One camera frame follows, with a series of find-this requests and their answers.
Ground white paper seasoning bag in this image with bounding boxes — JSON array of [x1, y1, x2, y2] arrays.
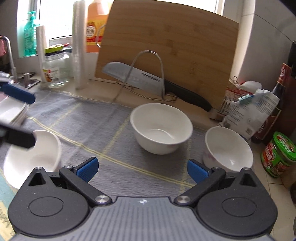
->
[[219, 89, 280, 140]]

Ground steel kitchen faucet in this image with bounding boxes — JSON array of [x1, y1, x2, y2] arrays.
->
[[1, 36, 17, 83]]

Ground clear plastic wrap roll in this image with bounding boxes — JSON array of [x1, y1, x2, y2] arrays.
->
[[72, 1, 88, 89]]

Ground white bowl with floral print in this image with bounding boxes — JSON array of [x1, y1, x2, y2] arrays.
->
[[129, 103, 193, 155]]

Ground plain white bowl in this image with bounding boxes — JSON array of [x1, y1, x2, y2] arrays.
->
[[4, 130, 62, 189]]

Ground green lidded sauce tub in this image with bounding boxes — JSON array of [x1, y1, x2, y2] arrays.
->
[[260, 132, 295, 178]]

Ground white plate stack lower plates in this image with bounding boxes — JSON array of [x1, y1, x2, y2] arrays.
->
[[10, 103, 30, 126]]

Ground teal cloth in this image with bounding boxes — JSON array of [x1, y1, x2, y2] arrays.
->
[[0, 169, 17, 240]]

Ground steel cleaver with black handle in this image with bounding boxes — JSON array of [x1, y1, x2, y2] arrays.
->
[[102, 62, 212, 112]]

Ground white plate with fruit print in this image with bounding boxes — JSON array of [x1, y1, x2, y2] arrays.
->
[[0, 97, 26, 123]]

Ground white salt bag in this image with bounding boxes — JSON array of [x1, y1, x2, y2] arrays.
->
[[218, 80, 262, 116]]

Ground glass jar with green lid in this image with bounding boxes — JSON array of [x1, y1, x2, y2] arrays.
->
[[42, 44, 70, 88]]

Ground bamboo cutting board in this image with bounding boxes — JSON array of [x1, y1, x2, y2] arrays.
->
[[95, 1, 239, 109]]

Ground stainless steel sink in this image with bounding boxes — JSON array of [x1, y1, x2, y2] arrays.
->
[[15, 72, 41, 89]]

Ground dark soy sauce bottle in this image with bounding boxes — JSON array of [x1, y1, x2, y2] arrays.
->
[[251, 41, 295, 144]]

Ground orange cooking oil bottle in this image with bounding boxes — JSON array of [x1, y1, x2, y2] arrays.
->
[[86, 0, 113, 53]]

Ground steel wire rack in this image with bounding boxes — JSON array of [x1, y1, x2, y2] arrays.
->
[[103, 50, 177, 102]]

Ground grey checked dish mat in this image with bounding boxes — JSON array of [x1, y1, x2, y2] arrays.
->
[[0, 89, 209, 200]]

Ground green dish soap bottle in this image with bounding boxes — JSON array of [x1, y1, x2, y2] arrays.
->
[[23, 11, 39, 56]]

